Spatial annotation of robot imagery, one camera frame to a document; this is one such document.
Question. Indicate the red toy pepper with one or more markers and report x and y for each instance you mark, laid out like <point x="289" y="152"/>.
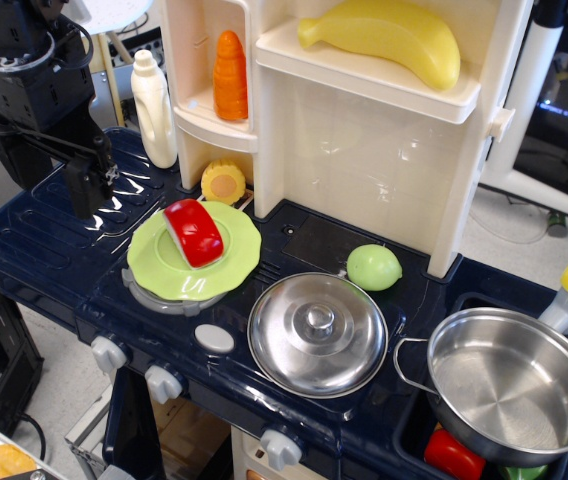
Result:
<point x="446" y="454"/>

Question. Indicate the grey oval button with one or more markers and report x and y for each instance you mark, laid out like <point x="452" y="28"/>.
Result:
<point x="214" y="339"/>

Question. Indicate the red toy sushi piece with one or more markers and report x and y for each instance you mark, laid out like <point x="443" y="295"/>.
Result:
<point x="194" y="233"/>

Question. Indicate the steel pot with handles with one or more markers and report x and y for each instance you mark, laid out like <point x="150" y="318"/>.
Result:
<point x="498" y="382"/>

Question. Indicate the grey toy stove burner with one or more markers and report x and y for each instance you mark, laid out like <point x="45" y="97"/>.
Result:
<point x="187" y="308"/>

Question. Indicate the grey stove knob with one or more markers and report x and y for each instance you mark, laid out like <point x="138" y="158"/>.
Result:
<point x="162" y="385"/>
<point x="107" y="354"/>
<point x="281" y="450"/>

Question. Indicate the navy toy kitchen counter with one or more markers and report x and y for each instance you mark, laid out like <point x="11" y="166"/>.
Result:
<point x="69" y="270"/>

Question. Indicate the yellow toy corn slice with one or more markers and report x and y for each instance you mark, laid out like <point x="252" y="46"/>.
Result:
<point x="223" y="181"/>

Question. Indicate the green toy lime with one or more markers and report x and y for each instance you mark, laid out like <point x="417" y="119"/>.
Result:
<point x="373" y="267"/>

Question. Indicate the steel pot lid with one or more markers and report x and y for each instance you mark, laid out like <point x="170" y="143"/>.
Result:
<point x="317" y="335"/>

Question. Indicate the green toy plate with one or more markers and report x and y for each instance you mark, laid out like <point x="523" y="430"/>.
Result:
<point x="158" y="266"/>

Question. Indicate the grey stove knob middle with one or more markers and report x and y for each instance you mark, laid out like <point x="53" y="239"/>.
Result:
<point x="162" y="385"/>

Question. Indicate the orange toy food piece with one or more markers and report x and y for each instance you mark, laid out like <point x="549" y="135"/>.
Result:
<point x="14" y="461"/>

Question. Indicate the orange toy carrot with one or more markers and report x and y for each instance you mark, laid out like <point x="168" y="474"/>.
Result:
<point x="230" y="90"/>

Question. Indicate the green toy vegetable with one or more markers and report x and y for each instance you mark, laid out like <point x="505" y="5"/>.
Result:
<point x="523" y="473"/>

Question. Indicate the cream toy kitchen shelf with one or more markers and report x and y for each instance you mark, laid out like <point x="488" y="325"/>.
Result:
<point x="357" y="138"/>

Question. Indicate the yellow toy banana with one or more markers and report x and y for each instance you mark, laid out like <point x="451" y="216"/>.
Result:
<point x="399" y="31"/>

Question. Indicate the white toy bottle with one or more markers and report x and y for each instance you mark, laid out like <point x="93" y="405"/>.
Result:
<point x="154" y="112"/>

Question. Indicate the grey stove knob left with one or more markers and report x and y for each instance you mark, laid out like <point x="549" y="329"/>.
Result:
<point x="107" y="354"/>

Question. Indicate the grey stove knob right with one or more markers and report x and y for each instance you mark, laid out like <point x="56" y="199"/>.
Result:
<point x="281" y="450"/>

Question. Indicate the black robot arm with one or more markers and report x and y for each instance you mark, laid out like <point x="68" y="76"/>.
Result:
<point x="46" y="89"/>

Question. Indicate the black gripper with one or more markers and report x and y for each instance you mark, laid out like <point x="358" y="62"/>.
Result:
<point x="76" y="140"/>

